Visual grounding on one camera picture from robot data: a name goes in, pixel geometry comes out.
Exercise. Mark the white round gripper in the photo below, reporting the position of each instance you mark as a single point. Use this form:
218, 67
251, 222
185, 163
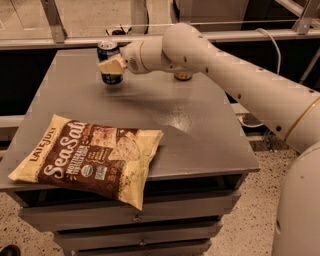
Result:
131, 56

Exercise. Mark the black leather shoe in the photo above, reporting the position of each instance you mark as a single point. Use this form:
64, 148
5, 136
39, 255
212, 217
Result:
10, 250

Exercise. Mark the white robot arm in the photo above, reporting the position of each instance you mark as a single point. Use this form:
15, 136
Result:
290, 110

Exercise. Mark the grey drawer cabinet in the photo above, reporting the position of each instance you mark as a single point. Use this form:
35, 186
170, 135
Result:
193, 179

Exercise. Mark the grey metal railing frame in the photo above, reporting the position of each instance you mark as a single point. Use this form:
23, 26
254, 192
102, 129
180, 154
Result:
53, 23

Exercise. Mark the gold brown soda can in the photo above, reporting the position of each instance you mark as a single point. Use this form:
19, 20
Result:
183, 76

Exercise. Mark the sea salt tortilla chips bag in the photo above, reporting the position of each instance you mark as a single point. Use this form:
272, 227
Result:
112, 162

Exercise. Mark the blue pepsi can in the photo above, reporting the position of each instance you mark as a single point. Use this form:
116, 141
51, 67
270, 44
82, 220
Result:
108, 53

